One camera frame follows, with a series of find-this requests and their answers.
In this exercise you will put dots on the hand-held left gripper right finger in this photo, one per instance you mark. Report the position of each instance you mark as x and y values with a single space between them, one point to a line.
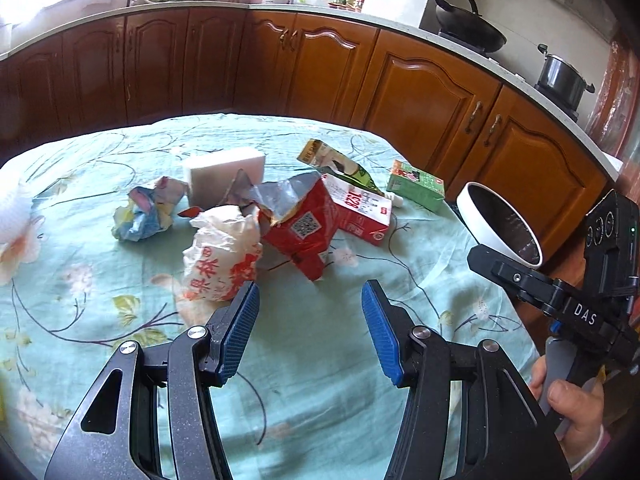
380 332

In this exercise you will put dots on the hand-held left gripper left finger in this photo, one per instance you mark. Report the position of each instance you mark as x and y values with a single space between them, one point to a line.
240 330

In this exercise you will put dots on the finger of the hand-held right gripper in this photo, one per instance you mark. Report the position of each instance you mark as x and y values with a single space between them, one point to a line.
520 280

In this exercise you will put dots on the white bin with black liner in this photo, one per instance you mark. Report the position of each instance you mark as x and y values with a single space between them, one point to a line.
500 220

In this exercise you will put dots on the white plastic bag red print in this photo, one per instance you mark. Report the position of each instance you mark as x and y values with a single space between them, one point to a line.
220 255

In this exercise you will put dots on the torn red foil bag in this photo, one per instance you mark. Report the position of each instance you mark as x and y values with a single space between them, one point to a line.
295 225

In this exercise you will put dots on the red and white carton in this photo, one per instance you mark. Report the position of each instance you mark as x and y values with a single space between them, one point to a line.
362 210

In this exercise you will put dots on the green drink carton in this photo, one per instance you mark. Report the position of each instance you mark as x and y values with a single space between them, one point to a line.
415 185

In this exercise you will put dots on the colourful paper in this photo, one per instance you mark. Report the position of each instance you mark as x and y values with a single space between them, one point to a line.
147 207

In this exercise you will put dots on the white foam block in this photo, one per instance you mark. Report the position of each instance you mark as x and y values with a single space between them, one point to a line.
220 170

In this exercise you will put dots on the green and yellow snack packet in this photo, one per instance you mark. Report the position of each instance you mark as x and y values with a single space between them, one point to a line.
345 165

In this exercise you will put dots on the person's right forearm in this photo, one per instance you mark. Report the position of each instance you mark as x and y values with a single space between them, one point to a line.
592 452

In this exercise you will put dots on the person's right hand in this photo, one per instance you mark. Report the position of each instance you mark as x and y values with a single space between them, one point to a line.
582 405

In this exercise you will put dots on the green floral tablecloth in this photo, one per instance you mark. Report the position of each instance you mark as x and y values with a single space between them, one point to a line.
100 270

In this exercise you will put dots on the red glossy door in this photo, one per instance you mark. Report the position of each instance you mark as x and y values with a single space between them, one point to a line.
617 95

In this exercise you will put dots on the gas stove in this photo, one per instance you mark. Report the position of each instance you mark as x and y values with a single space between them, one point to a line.
550 100

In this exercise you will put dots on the black cooking pot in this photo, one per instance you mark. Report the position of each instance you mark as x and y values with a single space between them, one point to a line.
562 77

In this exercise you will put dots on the black wok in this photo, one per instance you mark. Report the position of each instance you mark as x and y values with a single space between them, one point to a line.
470 27

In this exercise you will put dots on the brown wooden kitchen cabinets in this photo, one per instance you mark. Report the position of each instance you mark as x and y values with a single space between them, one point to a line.
320 70

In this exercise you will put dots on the white kitchen countertop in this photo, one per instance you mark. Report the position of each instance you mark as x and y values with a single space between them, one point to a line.
400 22

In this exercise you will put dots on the group of condiment bottles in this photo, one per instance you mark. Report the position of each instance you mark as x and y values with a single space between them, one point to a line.
352 1

